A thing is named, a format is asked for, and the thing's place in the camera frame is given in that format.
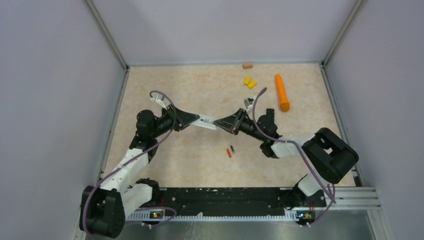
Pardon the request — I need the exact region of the orange toy carrot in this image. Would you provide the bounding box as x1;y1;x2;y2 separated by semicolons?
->
274;74;291;112

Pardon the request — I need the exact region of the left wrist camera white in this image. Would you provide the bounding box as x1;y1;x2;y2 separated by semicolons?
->
150;92;167;109

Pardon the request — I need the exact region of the tan wooden block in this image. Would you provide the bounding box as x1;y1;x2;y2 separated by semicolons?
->
242;62;253;70

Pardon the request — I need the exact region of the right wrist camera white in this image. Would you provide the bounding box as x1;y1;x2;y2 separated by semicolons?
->
243;96;256;114

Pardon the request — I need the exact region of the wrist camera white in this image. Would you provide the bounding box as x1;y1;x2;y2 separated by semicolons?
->
150;92;167;109
243;96;256;114

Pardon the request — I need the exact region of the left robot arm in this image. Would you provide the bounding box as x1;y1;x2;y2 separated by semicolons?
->
79;104;201;238

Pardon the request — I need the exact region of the yellow block left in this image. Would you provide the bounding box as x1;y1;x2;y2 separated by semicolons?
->
243;76;251;85

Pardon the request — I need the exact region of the orange battery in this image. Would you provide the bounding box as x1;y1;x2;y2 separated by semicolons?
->
226;148;232;158

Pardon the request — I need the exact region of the yellow block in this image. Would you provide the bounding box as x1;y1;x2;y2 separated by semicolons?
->
243;76;251;85
247;81;257;89

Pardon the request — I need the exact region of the yellow block right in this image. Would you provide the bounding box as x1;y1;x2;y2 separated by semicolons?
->
247;81;257;89

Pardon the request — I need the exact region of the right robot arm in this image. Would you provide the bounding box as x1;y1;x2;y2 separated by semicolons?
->
213;108;359;206

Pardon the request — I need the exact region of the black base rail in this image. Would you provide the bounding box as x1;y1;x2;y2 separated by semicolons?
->
147;187;299;217

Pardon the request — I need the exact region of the black remote control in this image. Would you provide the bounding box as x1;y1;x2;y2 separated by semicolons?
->
266;108;275;123

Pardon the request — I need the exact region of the white remote control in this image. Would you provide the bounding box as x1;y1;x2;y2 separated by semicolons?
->
190;114;218;130

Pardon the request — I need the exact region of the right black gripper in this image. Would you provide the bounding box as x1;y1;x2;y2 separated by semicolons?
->
213;108;266;143

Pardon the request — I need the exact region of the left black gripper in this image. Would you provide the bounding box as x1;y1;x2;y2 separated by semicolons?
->
151;103;201;139

